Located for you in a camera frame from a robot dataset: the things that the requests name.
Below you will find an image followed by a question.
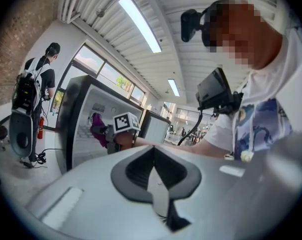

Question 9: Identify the person's head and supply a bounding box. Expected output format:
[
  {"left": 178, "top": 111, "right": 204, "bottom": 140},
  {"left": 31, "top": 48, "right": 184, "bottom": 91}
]
[{"left": 203, "top": 0, "right": 284, "bottom": 71}]

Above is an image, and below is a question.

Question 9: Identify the white plastic grid rack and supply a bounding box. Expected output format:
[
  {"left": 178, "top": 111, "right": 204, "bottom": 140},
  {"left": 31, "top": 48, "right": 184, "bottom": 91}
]
[{"left": 77, "top": 123, "right": 102, "bottom": 140}]

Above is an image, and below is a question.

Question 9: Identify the black head-mounted camera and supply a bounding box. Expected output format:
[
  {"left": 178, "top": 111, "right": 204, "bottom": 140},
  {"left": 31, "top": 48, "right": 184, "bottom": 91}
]
[{"left": 180, "top": 0, "right": 232, "bottom": 47}]

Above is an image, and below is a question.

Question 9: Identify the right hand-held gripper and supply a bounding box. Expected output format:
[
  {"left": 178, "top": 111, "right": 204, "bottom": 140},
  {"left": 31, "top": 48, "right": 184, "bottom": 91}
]
[{"left": 99, "top": 111, "right": 141, "bottom": 155}]

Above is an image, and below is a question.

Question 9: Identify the long ceiling light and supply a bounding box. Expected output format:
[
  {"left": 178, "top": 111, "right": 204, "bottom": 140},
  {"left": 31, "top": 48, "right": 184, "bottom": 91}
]
[{"left": 118, "top": 0, "right": 163, "bottom": 54}]

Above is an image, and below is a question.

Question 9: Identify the black chest-mounted device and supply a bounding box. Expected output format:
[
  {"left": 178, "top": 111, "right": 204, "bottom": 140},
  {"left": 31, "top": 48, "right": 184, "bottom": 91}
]
[{"left": 195, "top": 67, "right": 243, "bottom": 115}]

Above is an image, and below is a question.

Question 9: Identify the short ceiling light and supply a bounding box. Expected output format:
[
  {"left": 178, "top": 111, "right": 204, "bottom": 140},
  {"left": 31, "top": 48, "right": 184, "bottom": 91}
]
[{"left": 167, "top": 78, "right": 181, "bottom": 97}]

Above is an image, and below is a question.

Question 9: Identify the red fire extinguisher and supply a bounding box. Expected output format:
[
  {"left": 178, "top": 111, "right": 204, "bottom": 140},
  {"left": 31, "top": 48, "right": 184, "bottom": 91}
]
[{"left": 37, "top": 116, "right": 46, "bottom": 140}]

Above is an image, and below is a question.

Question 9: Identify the black mini fridge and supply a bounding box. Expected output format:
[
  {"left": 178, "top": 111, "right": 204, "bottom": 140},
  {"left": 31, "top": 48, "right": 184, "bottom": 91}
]
[{"left": 54, "top": 75, "right": 172, "bottom": 175}]

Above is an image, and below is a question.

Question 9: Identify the black power cable bundle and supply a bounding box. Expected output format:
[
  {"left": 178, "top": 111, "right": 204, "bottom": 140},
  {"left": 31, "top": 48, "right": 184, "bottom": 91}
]
[{"left": 19, "top": 147, "right": 57, "bottom": 169}]

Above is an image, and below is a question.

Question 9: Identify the person's white printed t-shirt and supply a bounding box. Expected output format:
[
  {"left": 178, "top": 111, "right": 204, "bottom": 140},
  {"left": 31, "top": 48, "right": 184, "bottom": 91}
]
[{"left": 204, "top": 25, "right": 302, "bottom": 161}]

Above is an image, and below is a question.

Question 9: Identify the purple cleaning cloth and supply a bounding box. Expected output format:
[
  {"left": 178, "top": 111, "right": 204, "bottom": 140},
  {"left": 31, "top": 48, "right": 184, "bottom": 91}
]
[{"left": 90, "top": 112, "right": 109, "bottom": 149}]

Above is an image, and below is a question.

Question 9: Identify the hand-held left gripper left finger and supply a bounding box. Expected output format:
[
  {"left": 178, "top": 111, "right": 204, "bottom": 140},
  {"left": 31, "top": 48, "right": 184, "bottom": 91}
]
[{"left": 25, "top": 145, "right": 172, "bottom": 240}]

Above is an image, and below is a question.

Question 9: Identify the thick black cable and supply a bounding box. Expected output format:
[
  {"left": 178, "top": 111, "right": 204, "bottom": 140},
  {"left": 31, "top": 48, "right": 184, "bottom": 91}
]
[{"left": 177, "top": 110, "right": 204, "bottom": 146}]

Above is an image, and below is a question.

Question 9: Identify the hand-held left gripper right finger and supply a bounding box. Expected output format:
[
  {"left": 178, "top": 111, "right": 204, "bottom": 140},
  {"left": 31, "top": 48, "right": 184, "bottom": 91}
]
[{"left": 154, "top": 131, "right": 302, "bottom": 240}]

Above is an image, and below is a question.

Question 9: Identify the black-framed window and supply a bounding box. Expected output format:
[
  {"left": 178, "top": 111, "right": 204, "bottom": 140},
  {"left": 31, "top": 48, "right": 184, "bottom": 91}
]
[{"left": 49, "top": 43, "right": 147, "bottom": 130}]

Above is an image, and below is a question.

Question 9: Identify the person with backpack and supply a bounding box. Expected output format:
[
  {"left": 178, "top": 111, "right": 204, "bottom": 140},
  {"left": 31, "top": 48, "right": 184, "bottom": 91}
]
[{"left": 9, "top": 57, "right": 53, "bottom": 159}]

